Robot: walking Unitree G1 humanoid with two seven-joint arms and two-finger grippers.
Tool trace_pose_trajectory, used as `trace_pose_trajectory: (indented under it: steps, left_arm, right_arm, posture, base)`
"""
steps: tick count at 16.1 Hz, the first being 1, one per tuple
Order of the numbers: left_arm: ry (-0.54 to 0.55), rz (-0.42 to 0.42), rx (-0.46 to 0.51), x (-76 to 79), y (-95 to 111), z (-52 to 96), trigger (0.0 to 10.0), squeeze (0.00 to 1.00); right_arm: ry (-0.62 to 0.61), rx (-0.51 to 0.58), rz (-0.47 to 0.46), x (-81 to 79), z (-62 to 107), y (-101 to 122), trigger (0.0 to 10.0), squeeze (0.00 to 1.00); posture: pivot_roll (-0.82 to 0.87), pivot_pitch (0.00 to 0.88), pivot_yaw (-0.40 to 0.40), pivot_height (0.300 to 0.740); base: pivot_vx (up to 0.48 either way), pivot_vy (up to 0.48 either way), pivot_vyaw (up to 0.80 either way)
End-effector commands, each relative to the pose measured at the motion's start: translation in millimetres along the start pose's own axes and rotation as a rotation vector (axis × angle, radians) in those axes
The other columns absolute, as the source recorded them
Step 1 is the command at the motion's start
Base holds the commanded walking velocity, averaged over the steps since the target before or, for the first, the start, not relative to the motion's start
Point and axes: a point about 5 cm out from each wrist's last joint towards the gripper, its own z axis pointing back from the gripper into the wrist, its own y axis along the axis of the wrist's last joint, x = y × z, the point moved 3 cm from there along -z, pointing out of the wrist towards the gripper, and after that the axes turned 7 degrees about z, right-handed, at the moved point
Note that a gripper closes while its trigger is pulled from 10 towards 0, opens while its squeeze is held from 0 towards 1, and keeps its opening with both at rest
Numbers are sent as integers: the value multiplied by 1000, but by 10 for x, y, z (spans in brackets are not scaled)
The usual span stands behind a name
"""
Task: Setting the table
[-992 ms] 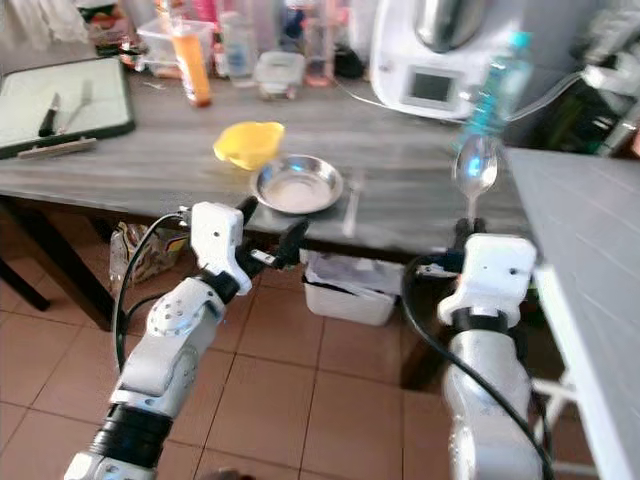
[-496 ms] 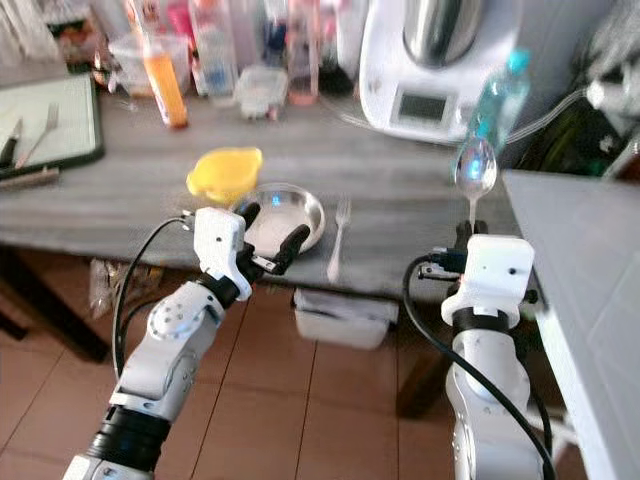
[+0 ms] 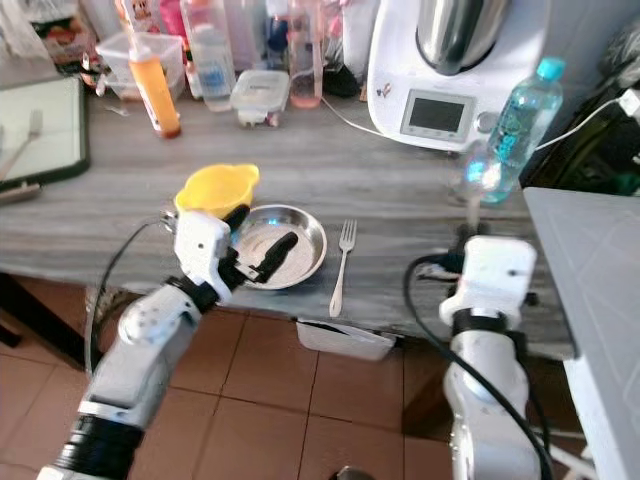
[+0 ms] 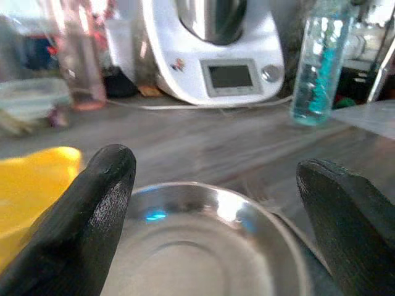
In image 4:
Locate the black rounded object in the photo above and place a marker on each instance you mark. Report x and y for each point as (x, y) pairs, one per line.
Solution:
(118, 86)

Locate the pink transparent bottle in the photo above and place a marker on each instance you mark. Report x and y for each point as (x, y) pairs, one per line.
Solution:
(83, 86)

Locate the white kitchen cooking machine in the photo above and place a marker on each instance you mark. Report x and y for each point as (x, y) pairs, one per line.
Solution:
(185, 80)

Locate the round stainless steel plate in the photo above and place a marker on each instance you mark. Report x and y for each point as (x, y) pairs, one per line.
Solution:
(191, 262)

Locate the silver metal rod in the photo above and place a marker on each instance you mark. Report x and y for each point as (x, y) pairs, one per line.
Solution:
(379, 80)

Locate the clear plastic food container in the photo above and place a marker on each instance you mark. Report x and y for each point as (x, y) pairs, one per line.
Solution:
(27, 98)

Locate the yellow plastic bowl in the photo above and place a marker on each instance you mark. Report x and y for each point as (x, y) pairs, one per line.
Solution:
(27, 191)

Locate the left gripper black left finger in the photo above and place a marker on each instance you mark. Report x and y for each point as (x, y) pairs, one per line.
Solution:
(71, 231)

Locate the clear bottle with turquoise print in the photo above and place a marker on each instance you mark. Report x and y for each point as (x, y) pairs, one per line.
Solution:
(311, 92)

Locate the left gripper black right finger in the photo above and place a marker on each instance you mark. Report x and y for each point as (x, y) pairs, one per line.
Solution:
(355, 231)

